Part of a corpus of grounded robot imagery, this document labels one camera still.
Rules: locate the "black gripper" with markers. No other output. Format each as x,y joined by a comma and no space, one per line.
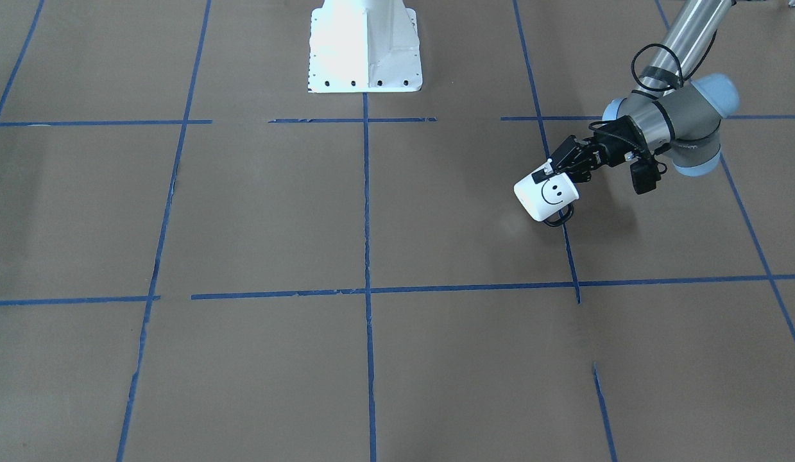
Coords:
607,148

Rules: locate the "white smiley face mug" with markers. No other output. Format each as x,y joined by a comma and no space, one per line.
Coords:
551,203

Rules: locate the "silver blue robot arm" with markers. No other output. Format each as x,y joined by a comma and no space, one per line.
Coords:
669,112

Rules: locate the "brown cardboard table cover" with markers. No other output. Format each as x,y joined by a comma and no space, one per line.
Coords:
202,261

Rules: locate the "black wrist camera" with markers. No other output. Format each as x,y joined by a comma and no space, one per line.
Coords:
645,174

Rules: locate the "white pedestal column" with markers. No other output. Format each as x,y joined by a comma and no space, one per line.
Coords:
364,47

